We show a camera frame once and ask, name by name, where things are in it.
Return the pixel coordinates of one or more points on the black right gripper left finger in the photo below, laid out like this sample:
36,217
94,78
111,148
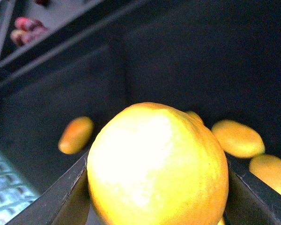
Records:
66,202

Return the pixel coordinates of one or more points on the yellow lemon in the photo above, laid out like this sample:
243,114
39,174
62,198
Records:
76,135
155,165
194,116
238,139
268,169

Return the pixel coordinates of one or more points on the light green plastic basket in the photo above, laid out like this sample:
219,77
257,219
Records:
16,193

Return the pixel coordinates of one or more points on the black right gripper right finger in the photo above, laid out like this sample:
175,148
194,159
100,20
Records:
250,200

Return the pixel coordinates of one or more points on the wooden display cabinet dark frame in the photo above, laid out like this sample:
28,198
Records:
219,58

